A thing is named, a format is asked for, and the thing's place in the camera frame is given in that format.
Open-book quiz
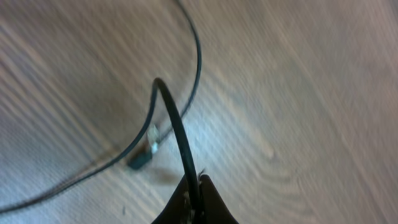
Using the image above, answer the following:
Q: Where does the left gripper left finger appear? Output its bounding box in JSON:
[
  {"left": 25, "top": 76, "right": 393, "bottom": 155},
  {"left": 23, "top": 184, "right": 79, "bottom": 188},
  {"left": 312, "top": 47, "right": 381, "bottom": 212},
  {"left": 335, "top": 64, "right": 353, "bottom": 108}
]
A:
[{"left": 152, "top": 175, "right": 195, "bottom": 224}]

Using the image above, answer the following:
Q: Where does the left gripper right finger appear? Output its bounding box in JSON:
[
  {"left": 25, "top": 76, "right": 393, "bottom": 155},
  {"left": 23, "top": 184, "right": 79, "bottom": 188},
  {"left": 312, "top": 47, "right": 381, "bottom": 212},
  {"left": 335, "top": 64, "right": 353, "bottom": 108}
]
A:
[{"left": 200, "top": 174, "right": 238, "bottom": 224}]

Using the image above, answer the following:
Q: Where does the black USB cable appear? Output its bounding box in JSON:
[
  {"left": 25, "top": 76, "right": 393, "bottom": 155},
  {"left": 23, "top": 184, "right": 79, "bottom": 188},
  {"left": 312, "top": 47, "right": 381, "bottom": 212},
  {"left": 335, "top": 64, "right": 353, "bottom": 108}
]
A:
[{"left": 0, "top": 0, "right": 203, "bottom": 215}]

